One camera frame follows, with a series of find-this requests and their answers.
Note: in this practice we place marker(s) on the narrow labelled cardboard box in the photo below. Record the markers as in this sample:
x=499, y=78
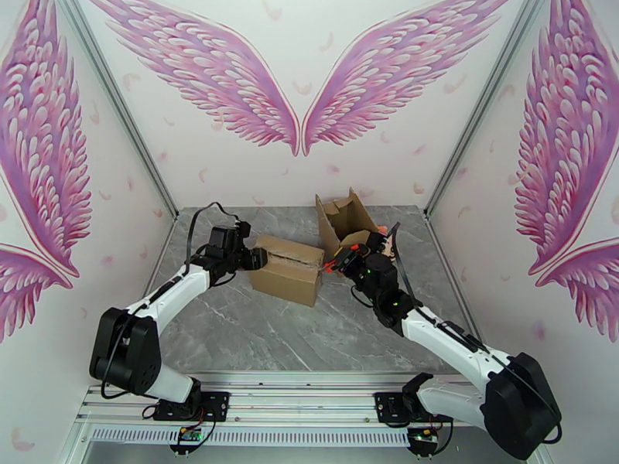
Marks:
x=328, y=226

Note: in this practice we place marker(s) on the aluminium rail base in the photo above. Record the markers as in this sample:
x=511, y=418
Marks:
x=300, y=399

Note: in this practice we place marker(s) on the pink plush toy orange hat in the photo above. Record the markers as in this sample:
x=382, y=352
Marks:
x=390, y=249

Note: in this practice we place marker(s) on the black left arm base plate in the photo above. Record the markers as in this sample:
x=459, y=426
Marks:
x=218, y=405

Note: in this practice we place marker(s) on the aluminium corner post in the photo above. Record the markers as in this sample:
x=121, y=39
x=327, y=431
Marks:
x=120, y=102
x=486, y=102

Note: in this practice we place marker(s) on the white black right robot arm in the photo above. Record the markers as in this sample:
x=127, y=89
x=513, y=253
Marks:
x=445, y=334

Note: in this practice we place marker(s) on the small green circuit board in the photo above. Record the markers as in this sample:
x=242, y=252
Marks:
x=424, y=433
x=190, y=434

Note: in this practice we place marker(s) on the wide plain cardboard box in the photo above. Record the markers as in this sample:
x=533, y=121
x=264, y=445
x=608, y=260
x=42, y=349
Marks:
x=285, y=284

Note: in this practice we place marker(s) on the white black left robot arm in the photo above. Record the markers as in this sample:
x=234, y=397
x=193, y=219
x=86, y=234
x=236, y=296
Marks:
x=164, y=296

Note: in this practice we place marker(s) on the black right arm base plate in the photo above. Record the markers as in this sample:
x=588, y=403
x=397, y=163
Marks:
x=387, y=407

